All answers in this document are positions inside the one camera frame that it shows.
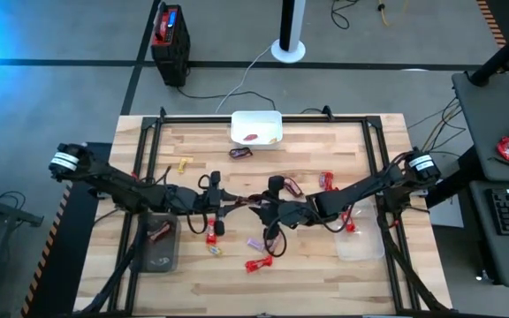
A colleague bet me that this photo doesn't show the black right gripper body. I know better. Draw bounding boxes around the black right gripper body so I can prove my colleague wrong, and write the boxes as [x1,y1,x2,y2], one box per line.
[265,175,323,236]

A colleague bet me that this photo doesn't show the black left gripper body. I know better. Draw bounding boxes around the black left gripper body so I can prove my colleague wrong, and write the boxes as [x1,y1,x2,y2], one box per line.
[165,170,228,237]

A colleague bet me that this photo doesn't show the brown candy wrapper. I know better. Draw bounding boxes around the brown candy wrapper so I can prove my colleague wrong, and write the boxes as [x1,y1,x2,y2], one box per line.
[246,194,274,208]

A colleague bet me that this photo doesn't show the pink chewy candy wrapper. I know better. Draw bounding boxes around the pink chewy candy wrapper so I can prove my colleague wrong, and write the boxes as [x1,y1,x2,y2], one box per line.
[246,236,267,253]

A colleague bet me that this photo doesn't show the clear plastic bin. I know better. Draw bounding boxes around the clear plastic bin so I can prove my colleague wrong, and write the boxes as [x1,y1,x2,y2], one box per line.
[333,200,386,262]

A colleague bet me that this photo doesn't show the white plastic bin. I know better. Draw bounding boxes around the white plastic bin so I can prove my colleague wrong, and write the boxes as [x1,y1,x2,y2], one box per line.
[229,110,284,148]

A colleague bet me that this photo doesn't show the grey plastic bin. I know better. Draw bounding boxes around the grey plastic bin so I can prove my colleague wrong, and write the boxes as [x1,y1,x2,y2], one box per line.
[141,212,181,274]

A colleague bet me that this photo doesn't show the white pole stand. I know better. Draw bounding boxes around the white pole stand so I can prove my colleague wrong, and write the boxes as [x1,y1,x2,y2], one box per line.
[270,0,307,64]

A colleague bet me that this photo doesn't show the black red power station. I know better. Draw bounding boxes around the black red power station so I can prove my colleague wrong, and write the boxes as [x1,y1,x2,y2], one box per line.
[149,2,192,88]

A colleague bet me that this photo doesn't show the grey desk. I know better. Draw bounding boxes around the grey desk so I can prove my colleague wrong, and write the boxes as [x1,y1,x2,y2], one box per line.
[452,70,509,289]

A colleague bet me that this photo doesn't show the black floor stand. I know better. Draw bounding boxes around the black floor stand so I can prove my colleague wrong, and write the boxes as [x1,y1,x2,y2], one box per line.
[0,176,46,231]

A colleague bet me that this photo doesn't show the black pole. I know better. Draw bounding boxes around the black pole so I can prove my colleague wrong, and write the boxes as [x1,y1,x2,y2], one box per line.
[467,17,509,87]

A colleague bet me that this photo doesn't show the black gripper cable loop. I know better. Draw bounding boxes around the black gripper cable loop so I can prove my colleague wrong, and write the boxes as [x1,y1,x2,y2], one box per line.
[262,212,288,259]
[186,173,210,236]

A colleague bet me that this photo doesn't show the black metal table frame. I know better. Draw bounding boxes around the black metal table frame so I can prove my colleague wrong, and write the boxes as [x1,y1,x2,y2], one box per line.
[107,105,451,317]

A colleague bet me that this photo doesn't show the white cable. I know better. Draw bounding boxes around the white cable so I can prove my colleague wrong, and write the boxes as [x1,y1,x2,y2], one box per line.
[215,43,274,114]

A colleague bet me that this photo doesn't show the black cable bundle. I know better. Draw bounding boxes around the black cable bundle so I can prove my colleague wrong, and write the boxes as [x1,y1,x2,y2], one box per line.
[376,207,449,315]
[77,211,150,316]

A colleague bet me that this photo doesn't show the black hazard-striped base plate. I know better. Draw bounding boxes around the black hazard-striped base plate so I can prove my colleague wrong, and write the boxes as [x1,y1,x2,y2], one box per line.
[19,141,115,318]

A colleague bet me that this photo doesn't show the yellow cable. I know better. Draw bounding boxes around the yellow cable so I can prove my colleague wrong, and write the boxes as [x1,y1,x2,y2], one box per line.
[377,0,408,27]

